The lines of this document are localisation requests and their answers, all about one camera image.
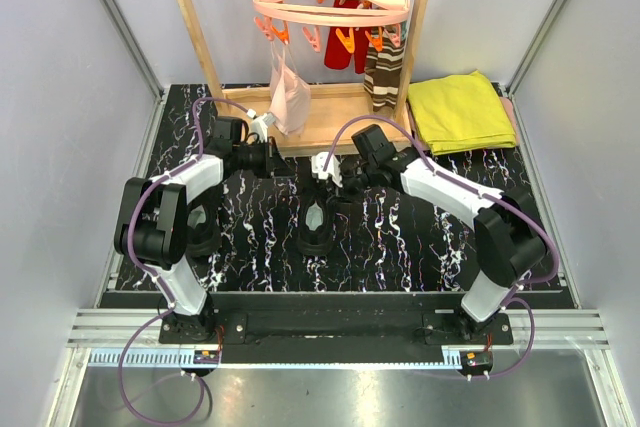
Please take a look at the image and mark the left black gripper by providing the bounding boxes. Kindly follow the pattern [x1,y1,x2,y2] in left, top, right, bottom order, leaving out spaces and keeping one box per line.
[233,136,295,179]

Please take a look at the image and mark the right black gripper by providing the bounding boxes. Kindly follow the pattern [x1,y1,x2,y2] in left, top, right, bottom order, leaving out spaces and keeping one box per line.
[327,160,378,206]

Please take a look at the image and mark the black sneaker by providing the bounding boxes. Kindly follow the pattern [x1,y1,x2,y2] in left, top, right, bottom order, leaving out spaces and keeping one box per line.
[186,194,221,258]
[296,189,335,256]

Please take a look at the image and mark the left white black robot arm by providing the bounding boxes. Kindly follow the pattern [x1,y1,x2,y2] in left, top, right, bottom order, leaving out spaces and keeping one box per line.
[114,113,291,343]

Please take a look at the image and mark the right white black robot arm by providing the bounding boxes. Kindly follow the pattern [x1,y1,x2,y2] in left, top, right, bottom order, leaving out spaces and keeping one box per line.
[322,125,550,344]

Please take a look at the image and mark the black marble pattern mat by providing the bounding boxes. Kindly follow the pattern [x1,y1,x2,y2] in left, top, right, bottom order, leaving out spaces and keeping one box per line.
[94,82,576,309]

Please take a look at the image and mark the white pink hanging garment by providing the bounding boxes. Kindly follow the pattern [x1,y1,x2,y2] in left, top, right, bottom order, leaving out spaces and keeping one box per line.
[268,43,311,136]

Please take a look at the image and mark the brown striped hanging sock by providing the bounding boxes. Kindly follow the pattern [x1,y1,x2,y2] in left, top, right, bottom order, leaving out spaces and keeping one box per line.
[363,32,404,112]

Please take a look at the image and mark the red hanging sock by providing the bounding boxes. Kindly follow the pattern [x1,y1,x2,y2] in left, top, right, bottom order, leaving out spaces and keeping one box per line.
[324,27,370,74]

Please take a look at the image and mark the yellow folded towel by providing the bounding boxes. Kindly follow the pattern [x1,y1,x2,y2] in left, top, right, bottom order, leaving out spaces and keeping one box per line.
[407,71,517,155]

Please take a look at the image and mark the pink round clip hanger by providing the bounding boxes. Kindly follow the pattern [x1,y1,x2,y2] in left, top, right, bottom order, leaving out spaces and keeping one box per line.
[252,0,411,53]

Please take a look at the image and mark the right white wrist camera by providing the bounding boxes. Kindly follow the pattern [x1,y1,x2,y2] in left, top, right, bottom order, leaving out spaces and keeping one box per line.
[311,152,343,188]

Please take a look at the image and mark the wooden drying rack frame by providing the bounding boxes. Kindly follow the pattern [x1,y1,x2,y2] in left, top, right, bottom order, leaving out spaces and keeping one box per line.
[177,0,428,155]

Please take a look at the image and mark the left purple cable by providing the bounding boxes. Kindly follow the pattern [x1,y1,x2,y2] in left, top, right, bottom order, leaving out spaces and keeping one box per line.
[117,97,251,424]

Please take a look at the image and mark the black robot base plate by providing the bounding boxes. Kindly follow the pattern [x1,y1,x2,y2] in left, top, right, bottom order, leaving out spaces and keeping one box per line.
[159,292,514,367]

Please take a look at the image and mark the aluminium frame rail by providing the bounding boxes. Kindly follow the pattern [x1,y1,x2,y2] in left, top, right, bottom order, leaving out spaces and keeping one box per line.
[69,308,609,350]

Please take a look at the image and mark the grey slotted cable duct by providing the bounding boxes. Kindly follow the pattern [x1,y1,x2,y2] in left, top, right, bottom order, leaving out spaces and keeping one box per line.
[88,348,222,369]

